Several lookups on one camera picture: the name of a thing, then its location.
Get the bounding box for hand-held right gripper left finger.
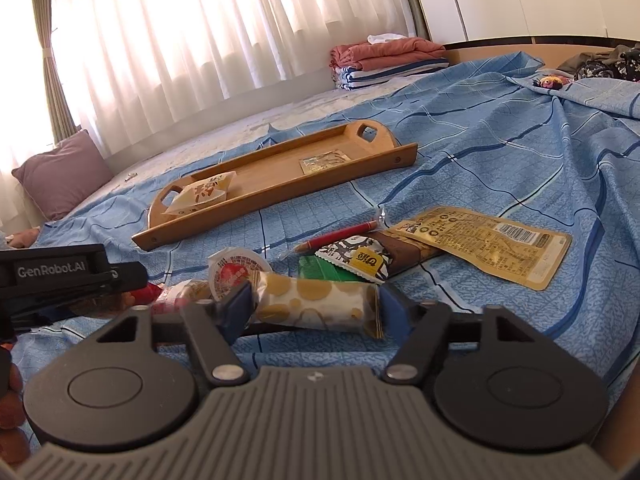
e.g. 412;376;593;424
95;280;257;387

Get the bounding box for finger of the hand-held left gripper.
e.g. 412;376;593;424
107;262;149;292

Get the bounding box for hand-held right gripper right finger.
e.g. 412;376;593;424
380;284;542;385

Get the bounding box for white yellow-dotted snack packet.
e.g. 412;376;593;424
250;272;387;341

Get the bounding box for wooden tray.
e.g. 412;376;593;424
131;120;419;252

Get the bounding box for person's left hand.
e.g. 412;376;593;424
0;347;30;467

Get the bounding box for jelly cup with red lid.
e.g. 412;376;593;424
207;247;274;302

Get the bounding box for pink cloth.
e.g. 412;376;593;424
0;226;42;250

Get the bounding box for pink white snack packet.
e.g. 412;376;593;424
150;280;214;314

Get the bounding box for brown snack packet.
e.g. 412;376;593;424
372;230;444;277

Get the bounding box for black white patterned snack packet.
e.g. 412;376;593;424
313;234;394;282

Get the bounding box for green snack packet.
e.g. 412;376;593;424
296;254;372;286

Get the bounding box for red stick snack packet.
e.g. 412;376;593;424
279;207;389;261

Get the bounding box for purple pillow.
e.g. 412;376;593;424
11;129;115;222

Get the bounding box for yellow white snack packet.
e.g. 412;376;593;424
162;170;238;216

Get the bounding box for large flat yellow snack packet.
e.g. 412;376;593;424
387;205;574;292

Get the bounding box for pale printed mattress sheet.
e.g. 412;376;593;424
50;87;352;222

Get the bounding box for small gold snack packet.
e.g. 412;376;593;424
299;150;351;175

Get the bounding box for blue checked bedsheet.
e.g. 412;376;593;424
9;52;640;461

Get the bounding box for beige curtain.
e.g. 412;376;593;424
26;0;82;144

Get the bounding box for folded striped blanket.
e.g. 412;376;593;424
333;57;451;91

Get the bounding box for white sheer curtain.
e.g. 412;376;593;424
50;0;419;154

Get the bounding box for folded pink blanket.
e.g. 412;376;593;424
329;36;447;72

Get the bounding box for wooden headboard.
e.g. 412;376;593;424
442;35;632;69

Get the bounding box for small colourful toy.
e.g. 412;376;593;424
532;74;576;92

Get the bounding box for dark floral clothes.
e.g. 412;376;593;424
557;43;640;84

